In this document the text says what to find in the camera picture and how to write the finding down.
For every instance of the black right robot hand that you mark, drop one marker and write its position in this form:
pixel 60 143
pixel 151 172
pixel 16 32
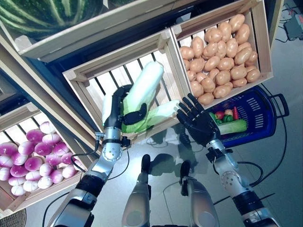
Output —
pixel 201 125

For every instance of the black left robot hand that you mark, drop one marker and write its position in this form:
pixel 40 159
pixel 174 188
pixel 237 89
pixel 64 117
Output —
pixel 111 113

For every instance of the green white napa cabbage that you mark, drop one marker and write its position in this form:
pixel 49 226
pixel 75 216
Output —
pixel 168 107
pixel 146 80

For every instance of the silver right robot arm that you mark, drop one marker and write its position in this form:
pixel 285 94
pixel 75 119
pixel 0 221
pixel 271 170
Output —
pixel 229 175

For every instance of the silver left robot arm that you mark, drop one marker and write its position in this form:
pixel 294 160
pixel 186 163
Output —
pixel 111 151

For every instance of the cucumber in basket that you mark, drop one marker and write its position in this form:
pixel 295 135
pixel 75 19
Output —
pixel 233 127

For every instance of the blue plastic shopping basket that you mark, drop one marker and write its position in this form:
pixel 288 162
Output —
pixel 260 111

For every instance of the woven straw basket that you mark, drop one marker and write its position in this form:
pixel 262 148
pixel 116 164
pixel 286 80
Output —
pixel 11 220

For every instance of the large green bell pepper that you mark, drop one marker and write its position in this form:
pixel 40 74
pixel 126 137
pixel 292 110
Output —
pixel 212 115

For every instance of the brown potato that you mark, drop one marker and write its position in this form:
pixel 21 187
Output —
pixel 208 84
pixel 196 88
pixel 187 52
pixel 238 72
pixel 206 98
pixel 222 91
pixel 253 75
pixel 242 34
pixel 236 22
pixel 197 46
pixel 225 30
pixel 239 83
pixel 213 35
pixel 222 77

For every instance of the small green bell pepper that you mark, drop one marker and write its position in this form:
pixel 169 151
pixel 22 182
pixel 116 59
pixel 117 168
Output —
pixel 228 118

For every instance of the pale orange round fruit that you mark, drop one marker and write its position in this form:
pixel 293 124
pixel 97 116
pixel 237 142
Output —
pixel 229 111

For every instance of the red carrot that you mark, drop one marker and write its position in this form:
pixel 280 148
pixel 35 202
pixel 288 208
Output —
pixel 235 113

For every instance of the wooden cabbage crate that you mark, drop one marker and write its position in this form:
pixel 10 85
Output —
pixel 106 60

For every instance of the silver right robot leg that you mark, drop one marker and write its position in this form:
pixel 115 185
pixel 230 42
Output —
pixel 201 201

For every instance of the wooden pumpkin crate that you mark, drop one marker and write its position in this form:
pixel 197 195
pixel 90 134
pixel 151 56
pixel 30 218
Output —
pixel 94 29

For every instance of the wooden turnip crate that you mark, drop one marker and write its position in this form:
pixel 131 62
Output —
pixel 16 116

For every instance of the wooden potato crate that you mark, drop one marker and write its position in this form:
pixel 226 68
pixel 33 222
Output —
pixel 260 35

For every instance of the tall green striped pumpkin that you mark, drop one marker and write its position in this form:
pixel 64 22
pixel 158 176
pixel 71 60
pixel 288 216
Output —
pixel 118 2

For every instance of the wide green striped pumpkin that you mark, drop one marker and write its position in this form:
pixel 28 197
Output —
pixel 47 16

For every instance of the wooden display shelf frame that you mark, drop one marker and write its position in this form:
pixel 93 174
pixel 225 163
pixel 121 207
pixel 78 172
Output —
pixel 45 94

